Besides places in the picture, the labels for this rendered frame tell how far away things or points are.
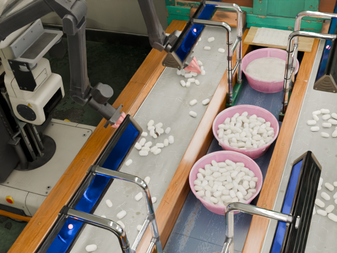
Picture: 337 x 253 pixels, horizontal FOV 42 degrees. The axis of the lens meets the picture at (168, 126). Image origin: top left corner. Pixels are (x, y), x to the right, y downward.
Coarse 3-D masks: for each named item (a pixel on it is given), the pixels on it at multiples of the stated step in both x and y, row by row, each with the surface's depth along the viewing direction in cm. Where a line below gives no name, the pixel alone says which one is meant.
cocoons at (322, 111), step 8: (312, 112) 185; (320, 112) 185; (328, 112) 184; (312, 120) 181; (328, 120) 180; (336, 120) 180; (312, 128) 178; (336, 128) 177; (328, 136) 175; (320, 184) 158; (328, 184) 157; (336, 184) 157; (336, 192) 155; (336, 200) 152; (328, 208) 150; (328, 216) 148; (336, 216) 147
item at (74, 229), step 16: (128, 128) 140; (112, 144) 133; (128, 144) 138; (96, 160) 130; (112, 160) 132; (96, 176) 126; (80, 192) 121; (96, 192) 125; (80, 208) 120; (64, 224) 115; (80, 224) 118; (48, 240) 110; (64, 240) 114
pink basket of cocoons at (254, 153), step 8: (224, 112) 189; (240, 112) 192; (248, 112) 191; (256, 112) 190; (264, 112) 187; (216, 120) 186; (224, 120) 190; (272, 120) 184; (216, 128) 186; (216, 136) 178; (224, 144) 175; (240, 152) 174; (248, 152) 173; (256, 152) 174; (264, 152) 180
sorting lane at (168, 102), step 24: (216, 48) 228; (168, 72) 217; (216, 72) 213; (168, 96) 204; (192, 96) 202; (144, 120) 194; (168, 120) 192; (192, 120) 191; (144, 144) 183; (168, 144) 182; (144, 168) 174; (168, 168) 172; (120, 192) 166; (144, 216) 157; (96, 240) 152
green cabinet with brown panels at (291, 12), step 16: (176, 0) 241; (192, 0) 238; (224, 0) 231; (240, 0) 228; (256, 0) 223; (272, 0) 221; (288, 0) 217; (304, 0) 214; (320, 0) 212; (288, 16) 223; (304, 16) 219
